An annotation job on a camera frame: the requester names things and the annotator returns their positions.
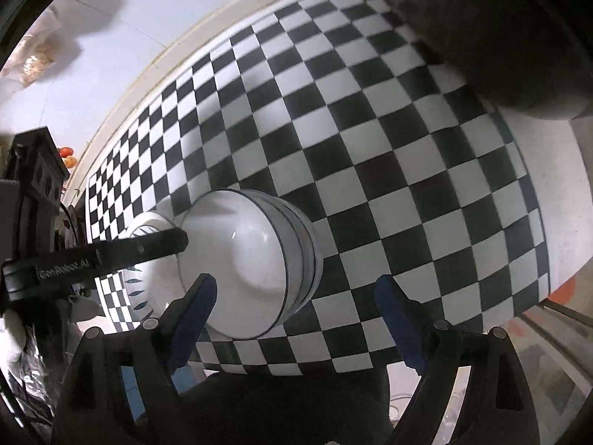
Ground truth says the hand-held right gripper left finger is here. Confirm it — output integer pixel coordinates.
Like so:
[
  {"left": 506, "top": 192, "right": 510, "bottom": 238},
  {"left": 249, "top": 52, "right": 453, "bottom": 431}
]
[{"left": 51, "top": 273, "right": 218, "bottom": 445}]

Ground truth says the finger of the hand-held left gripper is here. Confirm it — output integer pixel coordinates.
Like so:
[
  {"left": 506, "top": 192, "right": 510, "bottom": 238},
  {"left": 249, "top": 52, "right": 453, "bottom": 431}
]
[{"left": 94, "top": 227, "right": 189, "bottom": 273}]

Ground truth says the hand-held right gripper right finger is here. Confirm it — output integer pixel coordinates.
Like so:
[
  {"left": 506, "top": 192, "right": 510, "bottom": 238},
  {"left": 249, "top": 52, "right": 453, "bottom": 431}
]
[{"left": 374, "top": 274, "right": 540, "bottom": 445}]

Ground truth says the white plate blue petal rim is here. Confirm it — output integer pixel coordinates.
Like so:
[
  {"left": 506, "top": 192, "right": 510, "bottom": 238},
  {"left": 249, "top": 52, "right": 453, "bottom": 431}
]
[{"left": 122, "top": 211, "right": 187, "bottom": 324}]

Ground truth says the white bowl dark rim line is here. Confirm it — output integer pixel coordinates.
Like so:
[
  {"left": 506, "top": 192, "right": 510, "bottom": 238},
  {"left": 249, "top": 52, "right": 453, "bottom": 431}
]
[
  {"left": 241, "top": 190, "right": 325, "bottom": 330},
  {"left": 177, "top": 189, "right": 287, "bottom": 340}
]

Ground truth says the person's left hand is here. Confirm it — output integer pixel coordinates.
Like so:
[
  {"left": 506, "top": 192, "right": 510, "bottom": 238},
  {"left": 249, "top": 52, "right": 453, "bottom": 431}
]
[{"left": 0, "top": 310, "right": 25, "bottom": 368}]

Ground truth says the clear bag of snacks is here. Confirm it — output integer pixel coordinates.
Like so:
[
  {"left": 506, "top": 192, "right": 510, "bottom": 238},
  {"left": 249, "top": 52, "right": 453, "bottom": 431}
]
[{"left": 0, "top": 4, "right": 85, "bottom": 90}]

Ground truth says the black white checkered mat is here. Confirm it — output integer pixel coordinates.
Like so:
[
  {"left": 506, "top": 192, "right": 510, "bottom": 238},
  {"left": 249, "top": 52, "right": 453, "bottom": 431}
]
[{"left": 86, "top": 0, "right": 552, "bottom": 375}]

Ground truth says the dark rounded object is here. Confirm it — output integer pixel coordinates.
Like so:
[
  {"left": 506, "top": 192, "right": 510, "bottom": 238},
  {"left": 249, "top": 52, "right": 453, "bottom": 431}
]
[{"left": 371, "top": 0, "right": 593, "bottom": 122}]

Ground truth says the colourful fruit wall sticker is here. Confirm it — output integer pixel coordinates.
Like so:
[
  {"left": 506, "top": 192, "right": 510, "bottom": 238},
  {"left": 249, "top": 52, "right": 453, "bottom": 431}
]
[{"left": 57, "top": 146, "right": 79, "bottom": 171}]

